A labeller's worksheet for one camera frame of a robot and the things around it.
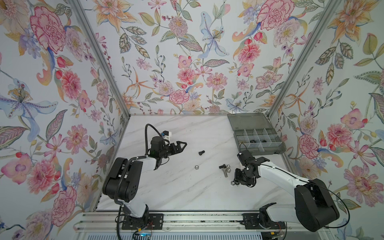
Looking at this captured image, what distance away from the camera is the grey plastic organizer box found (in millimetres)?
999

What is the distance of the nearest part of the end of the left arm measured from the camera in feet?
2.47

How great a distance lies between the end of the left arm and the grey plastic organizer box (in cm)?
43
